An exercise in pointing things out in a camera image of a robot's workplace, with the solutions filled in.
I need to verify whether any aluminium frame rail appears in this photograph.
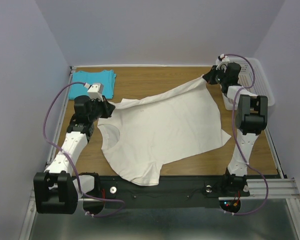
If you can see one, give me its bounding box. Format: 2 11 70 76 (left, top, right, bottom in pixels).
18 65 300 240

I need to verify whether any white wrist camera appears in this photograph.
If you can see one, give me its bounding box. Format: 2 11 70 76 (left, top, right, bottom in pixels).
84 82 104 102
215 54 230 72

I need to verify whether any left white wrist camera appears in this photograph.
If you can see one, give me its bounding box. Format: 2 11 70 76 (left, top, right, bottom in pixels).
84 82 104 102

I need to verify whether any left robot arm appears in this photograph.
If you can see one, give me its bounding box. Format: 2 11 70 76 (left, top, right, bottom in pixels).
33 95 115 214

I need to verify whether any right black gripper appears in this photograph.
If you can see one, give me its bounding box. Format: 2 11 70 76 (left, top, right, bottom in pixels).
202 64 228 85

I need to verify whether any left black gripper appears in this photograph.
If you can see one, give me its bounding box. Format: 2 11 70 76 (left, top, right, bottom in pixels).
88 95 115 122

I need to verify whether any white plastic basket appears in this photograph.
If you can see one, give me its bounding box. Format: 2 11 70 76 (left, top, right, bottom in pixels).
229 56 275 107

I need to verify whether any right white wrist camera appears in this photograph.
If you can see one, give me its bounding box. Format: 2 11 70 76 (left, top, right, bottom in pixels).
215 54 230 72

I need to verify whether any white t-shirt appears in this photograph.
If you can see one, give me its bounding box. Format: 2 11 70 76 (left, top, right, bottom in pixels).
97 77 230 186

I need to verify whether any folded blue t-shirt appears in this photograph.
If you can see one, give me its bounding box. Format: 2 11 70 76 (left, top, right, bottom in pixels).
68 70 117 100

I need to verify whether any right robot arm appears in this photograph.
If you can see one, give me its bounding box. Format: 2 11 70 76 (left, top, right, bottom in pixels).
203 62 268 195

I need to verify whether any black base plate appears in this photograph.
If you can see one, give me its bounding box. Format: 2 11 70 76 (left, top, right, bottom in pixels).
97 175 250 209

